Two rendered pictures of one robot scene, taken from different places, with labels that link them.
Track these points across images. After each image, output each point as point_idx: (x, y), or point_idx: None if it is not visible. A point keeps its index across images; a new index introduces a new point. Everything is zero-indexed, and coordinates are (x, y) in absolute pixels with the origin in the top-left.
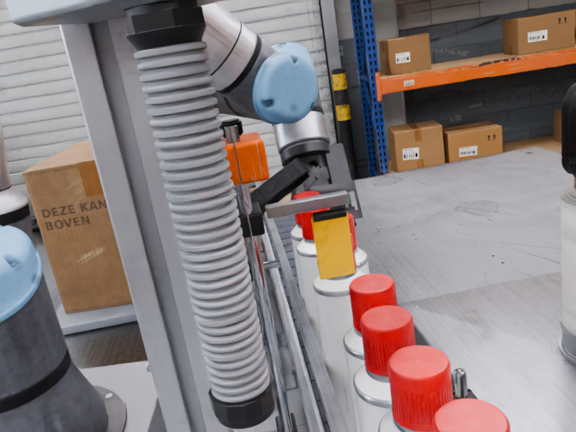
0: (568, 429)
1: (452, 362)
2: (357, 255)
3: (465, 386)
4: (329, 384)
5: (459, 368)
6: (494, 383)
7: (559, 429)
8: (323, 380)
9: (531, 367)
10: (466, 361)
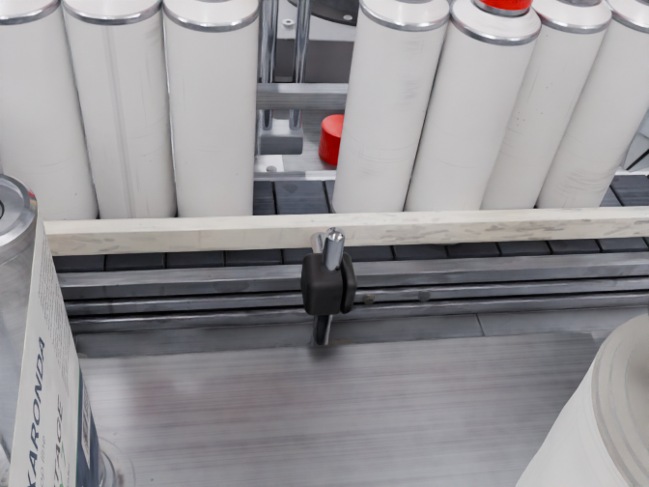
0: (298, 442)
1: (508, 347)
2: (482, 15)
3: (324, 253)
4: (312, 91)
5: (339, 231)
6: (437, 386)
7: (304, 430)
8: (324, 87)
9: (484, 462)
10: (510, 368)
